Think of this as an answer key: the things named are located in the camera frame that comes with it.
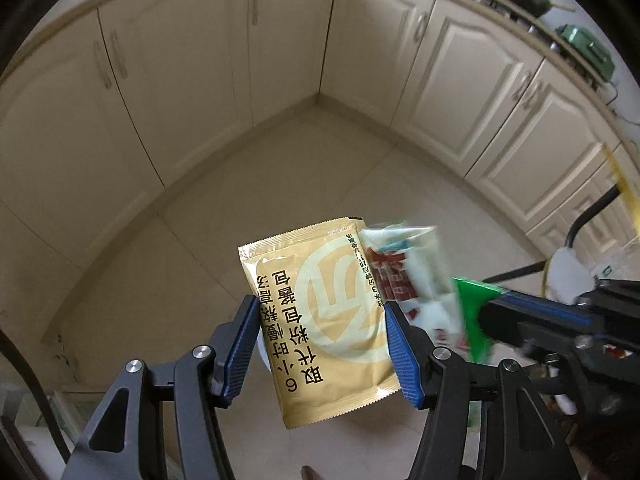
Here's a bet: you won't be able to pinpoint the green checkered clear wrapper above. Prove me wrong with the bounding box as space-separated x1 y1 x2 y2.
359 223 492 364

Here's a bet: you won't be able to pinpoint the yellow sauce packet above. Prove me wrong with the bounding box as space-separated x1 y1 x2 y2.
238 217 400 429

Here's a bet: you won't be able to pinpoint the cream kitchen cabinets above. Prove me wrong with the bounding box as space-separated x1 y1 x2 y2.
0 0 640 291

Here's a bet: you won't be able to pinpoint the gas stove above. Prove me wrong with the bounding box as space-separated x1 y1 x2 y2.
468 0 601 89

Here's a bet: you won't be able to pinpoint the green electric cooker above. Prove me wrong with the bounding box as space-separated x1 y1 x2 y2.
555 24 615 82

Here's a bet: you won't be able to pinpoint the black chair frame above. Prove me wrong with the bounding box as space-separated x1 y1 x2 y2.
482 184 624 306

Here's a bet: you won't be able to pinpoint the black power cable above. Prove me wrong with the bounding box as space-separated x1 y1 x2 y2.
604 81 640 129

